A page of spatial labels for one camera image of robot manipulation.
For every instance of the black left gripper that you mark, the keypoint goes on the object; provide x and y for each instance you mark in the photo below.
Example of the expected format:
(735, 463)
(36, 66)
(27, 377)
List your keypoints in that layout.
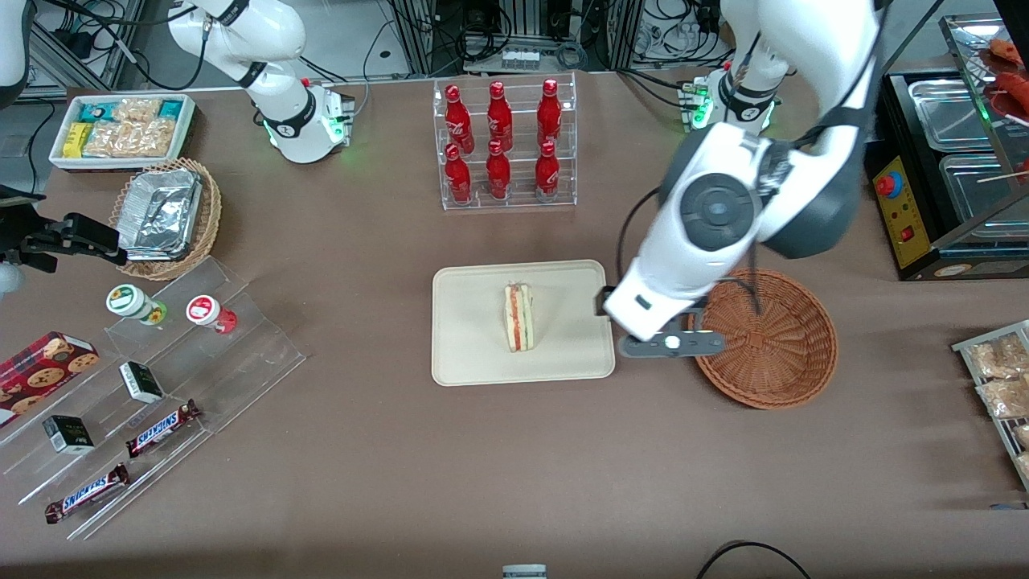
(600, 302)

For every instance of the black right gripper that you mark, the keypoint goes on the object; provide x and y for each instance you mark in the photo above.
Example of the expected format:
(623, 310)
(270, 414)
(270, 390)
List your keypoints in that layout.
(34, 242)

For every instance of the triangular sandwich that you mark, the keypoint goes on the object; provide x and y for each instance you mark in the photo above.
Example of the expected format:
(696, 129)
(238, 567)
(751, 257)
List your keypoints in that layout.
(518, 318)

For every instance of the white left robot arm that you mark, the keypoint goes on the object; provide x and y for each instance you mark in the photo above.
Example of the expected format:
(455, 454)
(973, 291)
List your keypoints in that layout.
(812, 48)

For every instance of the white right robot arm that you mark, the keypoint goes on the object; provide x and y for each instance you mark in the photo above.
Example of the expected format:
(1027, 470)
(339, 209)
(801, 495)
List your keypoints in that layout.
(281, 32)

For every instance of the light wicker basket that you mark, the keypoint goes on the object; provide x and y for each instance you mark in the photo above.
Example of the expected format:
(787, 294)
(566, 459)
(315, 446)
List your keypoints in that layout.
(213, 225)

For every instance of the beige plastic tray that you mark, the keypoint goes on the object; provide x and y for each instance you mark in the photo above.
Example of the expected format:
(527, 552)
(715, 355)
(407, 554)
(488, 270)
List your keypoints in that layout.
(466, 338)

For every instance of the brown wicker basket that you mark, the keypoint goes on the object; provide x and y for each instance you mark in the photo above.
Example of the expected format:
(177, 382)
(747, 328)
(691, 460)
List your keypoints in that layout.
(772, 362)

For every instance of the aluminium foil containers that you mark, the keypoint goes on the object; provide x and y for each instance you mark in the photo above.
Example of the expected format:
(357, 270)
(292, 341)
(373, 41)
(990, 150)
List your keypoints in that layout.
(161, 213)

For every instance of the green lid yogurt bottle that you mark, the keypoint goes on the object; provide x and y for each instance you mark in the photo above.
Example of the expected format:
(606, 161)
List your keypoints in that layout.
(129, 301)

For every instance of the clear cracker bag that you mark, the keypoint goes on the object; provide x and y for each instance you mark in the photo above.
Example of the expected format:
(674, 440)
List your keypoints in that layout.
(138, 111)
(108, 141)
(153, 138)

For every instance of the yellow snack packet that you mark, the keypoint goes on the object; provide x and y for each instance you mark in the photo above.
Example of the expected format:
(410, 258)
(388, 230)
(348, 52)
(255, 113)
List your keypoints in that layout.
(77, 141)

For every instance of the red lid yogurt bottle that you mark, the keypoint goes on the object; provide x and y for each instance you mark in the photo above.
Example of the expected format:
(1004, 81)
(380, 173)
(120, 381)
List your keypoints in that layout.
(205, 312)

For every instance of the teal snack packet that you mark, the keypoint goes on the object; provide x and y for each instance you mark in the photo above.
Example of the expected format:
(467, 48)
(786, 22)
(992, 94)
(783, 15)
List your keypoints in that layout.
(98, 111)
(170, 108)

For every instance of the white snack bin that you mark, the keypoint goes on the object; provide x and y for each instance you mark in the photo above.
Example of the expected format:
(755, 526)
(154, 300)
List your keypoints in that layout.
(186, 129)

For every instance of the red cola bottle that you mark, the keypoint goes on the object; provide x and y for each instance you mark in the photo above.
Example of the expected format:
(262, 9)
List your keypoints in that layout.
(549, 112)
(547, 175)
(498, 175)
(458, 121)
(458, 178)
(499, 119)

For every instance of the small black box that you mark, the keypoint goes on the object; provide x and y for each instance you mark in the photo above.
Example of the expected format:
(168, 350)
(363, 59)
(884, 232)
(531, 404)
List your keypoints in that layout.
(141, 383)
(68, 434)

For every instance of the red tartan cookie box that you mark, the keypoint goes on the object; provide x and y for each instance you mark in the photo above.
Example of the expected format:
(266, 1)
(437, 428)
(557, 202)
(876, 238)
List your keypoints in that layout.
(40, 374)

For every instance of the clear acrylic bottle rack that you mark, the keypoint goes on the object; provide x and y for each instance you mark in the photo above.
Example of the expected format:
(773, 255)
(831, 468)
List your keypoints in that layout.
(521, 173)

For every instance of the clear acrylic stepped shelf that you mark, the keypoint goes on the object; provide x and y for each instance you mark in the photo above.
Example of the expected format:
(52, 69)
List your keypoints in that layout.
(257, 354)

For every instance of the Snickers bar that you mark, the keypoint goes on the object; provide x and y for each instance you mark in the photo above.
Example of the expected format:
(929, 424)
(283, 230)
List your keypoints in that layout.
(161, 429)
(87, 493)

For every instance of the white power strip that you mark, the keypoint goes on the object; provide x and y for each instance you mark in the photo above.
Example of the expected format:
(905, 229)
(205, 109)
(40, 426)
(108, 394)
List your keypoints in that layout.
(520, 58)

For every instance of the red emergency button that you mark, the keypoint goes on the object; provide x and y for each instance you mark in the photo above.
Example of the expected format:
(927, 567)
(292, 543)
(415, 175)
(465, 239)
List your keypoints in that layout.
(888, 185)

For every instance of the black food warmer machine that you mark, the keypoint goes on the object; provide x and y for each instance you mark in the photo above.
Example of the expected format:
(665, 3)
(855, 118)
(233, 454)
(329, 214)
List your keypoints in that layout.
(900, 217)

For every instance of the steel warmer pan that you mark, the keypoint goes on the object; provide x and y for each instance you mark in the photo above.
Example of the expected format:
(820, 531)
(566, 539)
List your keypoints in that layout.
(953, 112)
(977, 193)

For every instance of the clear snack bag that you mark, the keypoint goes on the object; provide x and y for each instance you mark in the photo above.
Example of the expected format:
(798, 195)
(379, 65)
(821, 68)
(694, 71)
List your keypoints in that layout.
(1022, 436)
(997, 358)
(1005, 398)
(1024, 466)

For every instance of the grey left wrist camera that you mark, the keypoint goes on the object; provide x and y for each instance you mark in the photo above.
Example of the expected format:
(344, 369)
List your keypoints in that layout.
(643, 347)

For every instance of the dark right wrist camera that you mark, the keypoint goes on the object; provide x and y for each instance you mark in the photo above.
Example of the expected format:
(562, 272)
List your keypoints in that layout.
(28, 256)

